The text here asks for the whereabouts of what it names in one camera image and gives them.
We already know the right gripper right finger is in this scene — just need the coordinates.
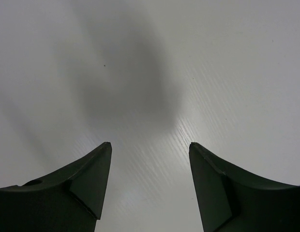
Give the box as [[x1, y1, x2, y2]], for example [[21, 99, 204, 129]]
[[189, 142, 300, 232]]

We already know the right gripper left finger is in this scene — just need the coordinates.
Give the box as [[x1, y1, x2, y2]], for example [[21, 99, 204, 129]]
[[0, 142, 112, 232]]

